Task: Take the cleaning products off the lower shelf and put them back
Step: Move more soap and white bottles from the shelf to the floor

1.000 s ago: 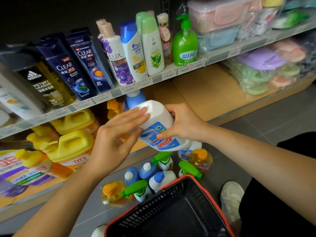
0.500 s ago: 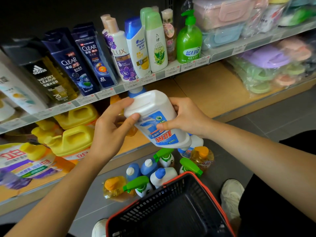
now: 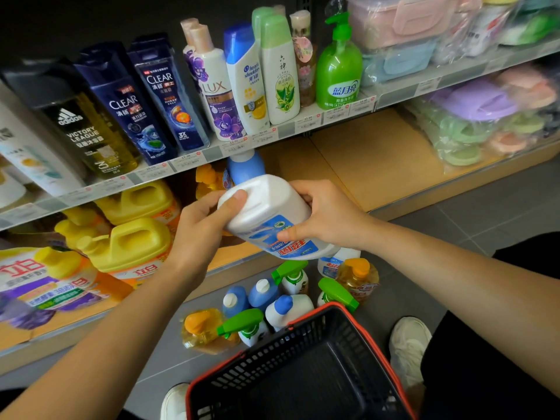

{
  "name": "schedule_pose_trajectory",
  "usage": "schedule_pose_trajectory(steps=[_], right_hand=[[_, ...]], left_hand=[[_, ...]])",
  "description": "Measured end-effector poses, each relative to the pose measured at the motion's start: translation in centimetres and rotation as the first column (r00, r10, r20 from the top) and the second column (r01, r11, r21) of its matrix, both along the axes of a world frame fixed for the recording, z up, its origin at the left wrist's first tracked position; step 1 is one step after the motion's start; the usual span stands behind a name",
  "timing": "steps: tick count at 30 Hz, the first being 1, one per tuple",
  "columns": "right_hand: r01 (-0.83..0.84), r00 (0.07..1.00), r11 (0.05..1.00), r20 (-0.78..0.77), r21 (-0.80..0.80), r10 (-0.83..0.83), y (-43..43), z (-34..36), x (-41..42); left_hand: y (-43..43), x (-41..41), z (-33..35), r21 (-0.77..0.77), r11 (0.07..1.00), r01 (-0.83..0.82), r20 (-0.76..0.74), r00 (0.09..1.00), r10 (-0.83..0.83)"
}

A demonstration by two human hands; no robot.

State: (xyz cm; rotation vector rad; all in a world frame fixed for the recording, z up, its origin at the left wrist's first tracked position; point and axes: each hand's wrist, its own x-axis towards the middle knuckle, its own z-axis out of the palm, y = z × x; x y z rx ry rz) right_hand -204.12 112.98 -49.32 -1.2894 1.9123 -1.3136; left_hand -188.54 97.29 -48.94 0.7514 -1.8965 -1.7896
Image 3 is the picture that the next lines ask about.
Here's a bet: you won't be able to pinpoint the black body wash bottle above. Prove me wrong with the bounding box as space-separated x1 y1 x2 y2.
2 58 141 179

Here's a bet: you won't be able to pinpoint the yellow detergent jug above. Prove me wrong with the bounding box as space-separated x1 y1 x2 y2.
94 179 182 236
76 217 173 288
54 207 113 254

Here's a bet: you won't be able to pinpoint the clear pink floral bottle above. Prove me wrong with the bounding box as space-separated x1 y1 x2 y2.
290 10 318 107

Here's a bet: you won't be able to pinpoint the white purple detergent pouch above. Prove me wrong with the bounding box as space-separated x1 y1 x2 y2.
0 246 102 331

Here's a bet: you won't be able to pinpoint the green pump soap bottle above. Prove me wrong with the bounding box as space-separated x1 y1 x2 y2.
315 11 363 111

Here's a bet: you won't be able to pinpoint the wrapped white plastic container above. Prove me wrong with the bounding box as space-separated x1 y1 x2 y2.
432 0 526 65

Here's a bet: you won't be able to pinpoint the wrapped light blue plastic box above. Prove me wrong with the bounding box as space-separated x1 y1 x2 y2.
360 38 439 89

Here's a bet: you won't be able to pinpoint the wrapped green plastic bowls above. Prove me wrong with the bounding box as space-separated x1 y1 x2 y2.
405 97 547 167

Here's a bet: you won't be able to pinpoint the small yellow bottle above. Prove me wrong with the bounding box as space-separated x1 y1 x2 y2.
195 163 227 202

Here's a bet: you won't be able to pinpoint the person's left hand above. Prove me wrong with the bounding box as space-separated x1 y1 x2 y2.
166 190 249 288

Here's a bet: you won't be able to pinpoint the dark blue shampoo bottle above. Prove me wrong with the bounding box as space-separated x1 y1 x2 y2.
128 32 211 153
74 41 178 167

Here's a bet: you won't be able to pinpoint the wrapped pink plastic box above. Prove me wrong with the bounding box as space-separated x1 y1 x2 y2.
347 0 461 51

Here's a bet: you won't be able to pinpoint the person's left forearm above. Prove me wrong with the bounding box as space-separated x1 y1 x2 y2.
0 263 198 420

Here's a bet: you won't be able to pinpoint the black shopping basket red rim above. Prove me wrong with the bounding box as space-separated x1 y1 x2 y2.
185 301 417 420

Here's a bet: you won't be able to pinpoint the wrapped green plastic container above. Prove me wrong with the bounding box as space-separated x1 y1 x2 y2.
498 0 560 47

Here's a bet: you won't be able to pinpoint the orange detergent bottle yellow cap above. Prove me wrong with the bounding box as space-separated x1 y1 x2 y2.
34 246 134 312

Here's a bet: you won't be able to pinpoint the row of white price labels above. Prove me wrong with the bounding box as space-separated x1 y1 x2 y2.
0 94 378 230

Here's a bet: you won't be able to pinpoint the person's white right shoe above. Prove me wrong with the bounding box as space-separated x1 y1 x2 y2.
388 316 433 391

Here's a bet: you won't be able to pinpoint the wooden shelf board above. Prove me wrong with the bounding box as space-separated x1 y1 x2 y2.
0 108 560 377

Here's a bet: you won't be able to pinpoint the white body wash bottle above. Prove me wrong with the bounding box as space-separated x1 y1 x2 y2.
0 99 86 197

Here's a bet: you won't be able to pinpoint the wrapped peach plastic bowl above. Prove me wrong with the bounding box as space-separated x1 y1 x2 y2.
496 66 559 111

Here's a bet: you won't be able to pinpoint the grey metal shelf board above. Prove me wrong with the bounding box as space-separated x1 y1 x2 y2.
0 36 560 232

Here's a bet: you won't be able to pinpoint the small white bottle blue cap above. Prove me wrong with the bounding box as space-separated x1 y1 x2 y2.
264 294 315 333

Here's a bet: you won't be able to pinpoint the person's white left shoe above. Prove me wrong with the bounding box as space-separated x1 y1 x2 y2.
159 382 191 420

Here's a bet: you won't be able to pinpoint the white bottle green cap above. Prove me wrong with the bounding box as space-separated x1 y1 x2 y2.
260 14 301 126
251 6 276 44

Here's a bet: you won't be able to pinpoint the white shampoo bottle blue cap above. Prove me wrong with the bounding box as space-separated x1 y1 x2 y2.
223 23 270 136

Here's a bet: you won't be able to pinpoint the person's right hand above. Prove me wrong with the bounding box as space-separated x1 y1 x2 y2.
276 179 375 258

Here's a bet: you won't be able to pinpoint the person's black trousers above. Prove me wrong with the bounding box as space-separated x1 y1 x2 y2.
419 231 560 420

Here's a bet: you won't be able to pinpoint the large white blue-label detergent bottle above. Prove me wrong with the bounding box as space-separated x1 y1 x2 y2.
217 174 341 261

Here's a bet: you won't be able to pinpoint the orange liquid bottle orange cap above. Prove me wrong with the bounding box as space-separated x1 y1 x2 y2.
335 257 381 305
181 308 242 356

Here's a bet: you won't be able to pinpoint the small white blue-label bottle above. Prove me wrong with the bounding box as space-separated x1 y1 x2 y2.
317 247 362 280

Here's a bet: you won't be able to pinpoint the person's right forearm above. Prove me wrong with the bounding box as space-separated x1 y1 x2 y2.
364 222 560 398

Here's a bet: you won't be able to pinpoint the person's white shoe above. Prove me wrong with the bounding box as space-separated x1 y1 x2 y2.
388 316 433 391
159 382 191 420

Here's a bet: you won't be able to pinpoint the wrapped purple plastic bowl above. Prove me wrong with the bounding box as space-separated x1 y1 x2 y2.
430 78 520 123

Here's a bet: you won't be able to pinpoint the white purple-flower shampoo bottle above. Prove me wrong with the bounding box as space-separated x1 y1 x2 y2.
181 17 210 94
189 24 246 141

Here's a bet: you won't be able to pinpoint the green trigger spray bottle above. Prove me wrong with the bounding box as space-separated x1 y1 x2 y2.
271 260 310 296
216 308 271 349
316 277 361 314

